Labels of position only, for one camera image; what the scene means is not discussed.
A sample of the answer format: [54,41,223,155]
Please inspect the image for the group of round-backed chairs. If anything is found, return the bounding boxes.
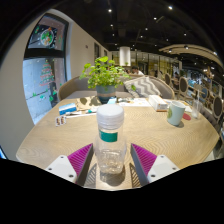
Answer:
[163,72,224,124]

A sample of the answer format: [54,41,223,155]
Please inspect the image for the green potted plant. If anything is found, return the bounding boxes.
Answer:
[79,55,133,104]

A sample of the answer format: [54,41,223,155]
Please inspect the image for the grey chevron cushion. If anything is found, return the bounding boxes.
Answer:
[123,75,162,99]

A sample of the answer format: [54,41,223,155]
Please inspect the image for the clear bottle with white cap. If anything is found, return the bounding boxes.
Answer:
[93,103,128,176]

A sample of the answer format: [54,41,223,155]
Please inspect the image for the grey curved sofa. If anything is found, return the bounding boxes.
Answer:
[57,73,176,102]

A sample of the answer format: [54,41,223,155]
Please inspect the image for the round window poster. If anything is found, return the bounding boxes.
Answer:
[28,24,64,51]

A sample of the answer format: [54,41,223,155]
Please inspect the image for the person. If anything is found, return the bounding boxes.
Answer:
[130,65,145,76]

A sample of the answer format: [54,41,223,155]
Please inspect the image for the spotted beige pouch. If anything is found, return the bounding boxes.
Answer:
[75,95,103,111]

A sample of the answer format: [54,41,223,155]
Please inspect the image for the group of ceiling spotlights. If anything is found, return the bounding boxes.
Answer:
[106,4,191,51]

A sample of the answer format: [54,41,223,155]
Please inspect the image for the white round pillar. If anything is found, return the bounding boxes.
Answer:
[118,46,132,67]

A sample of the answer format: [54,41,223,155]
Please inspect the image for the grey tufted armchair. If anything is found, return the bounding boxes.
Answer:
[200,108,222,133]

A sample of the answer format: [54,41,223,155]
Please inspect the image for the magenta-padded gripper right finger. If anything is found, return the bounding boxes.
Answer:
[129,143,181,187]

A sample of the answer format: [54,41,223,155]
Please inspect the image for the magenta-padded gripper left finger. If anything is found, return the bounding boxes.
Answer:
[44,143,95,187]

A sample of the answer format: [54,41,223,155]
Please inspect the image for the white and orange tissue box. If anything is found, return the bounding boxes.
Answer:
[147,94,169,112]

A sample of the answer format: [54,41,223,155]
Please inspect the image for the white pen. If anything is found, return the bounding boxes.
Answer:
[65,111,98,118]

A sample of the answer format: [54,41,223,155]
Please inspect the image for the blue tissue pack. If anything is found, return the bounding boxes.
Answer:
[58,102,78,116]

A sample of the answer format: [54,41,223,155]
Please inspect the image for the white printed leaflet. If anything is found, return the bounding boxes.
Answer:
[118,97,152,108]

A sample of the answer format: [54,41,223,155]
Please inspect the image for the small blister pack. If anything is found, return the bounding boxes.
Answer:
[54,115,67,127]

